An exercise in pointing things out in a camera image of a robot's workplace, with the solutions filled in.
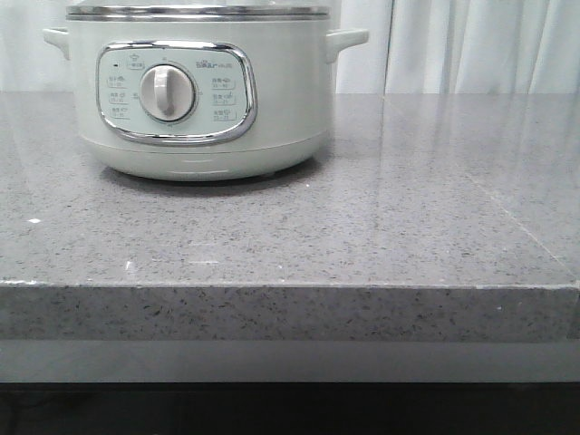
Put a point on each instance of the glass pot lid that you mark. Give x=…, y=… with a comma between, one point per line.
x=190, y=11

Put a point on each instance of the pale green electric pot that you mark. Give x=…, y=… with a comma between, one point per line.
x=200, y=96

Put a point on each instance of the white curtain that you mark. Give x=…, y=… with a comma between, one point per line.
x=487, y=47

